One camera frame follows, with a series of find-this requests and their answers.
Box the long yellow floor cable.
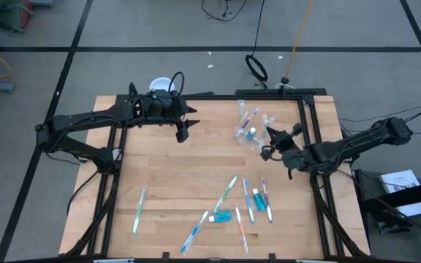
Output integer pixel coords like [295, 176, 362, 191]
[285, 0, 316, 80]

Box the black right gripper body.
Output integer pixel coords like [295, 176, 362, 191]
[260, 123, 304, 162]

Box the blue toothbrush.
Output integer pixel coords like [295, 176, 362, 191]
[242, 178, 256, 225]
[181, 210, 210, 254]

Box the small black camera mount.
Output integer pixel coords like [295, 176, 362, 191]
[278, 75, 292, 91]

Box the green bag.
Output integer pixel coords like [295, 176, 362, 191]
[0, 0, 35, 34]

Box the green canister with white lid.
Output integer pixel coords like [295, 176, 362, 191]
[148, 76, 177, 94]

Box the clear plastic cup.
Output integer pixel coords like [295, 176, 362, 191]
[234, 122, 270, 153]

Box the white printed booklet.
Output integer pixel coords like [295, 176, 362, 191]
[378, 169, 421, 218]

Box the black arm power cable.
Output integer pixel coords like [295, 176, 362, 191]
[66, 169, 100, 217]

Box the coiled black floor cable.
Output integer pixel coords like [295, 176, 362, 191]
[244, 0, 269, 91]

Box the purple toothbrush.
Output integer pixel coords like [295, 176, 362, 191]
[244, 107, 260, 129]
[261, 177, 274, 224]

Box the looped black floor cable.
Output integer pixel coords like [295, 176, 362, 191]
[200, 0, 249, 23]

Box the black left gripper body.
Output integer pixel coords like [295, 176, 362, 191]
[151, 89, 191, 145]

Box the black side shelf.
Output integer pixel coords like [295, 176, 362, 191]
[352, 168, 421, 240]

